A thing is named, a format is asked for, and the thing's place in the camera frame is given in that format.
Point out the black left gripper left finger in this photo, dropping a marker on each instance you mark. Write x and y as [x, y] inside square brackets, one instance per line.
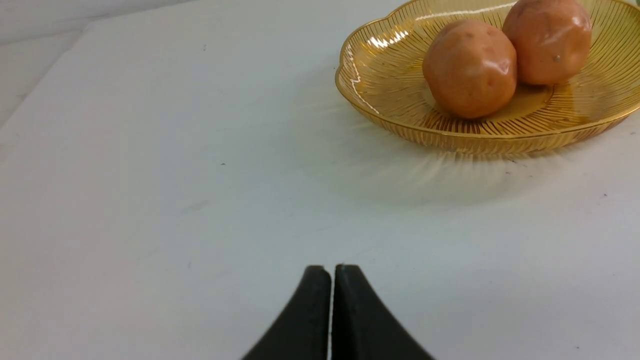
[301, 330]

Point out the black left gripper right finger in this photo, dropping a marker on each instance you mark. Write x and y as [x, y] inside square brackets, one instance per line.
[363, 328]

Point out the toy potato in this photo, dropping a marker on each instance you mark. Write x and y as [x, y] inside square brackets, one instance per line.
[471, 69]
[552, 39]

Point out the amber glass flower plate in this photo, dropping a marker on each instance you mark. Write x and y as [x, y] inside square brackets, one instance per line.
[380, 75]

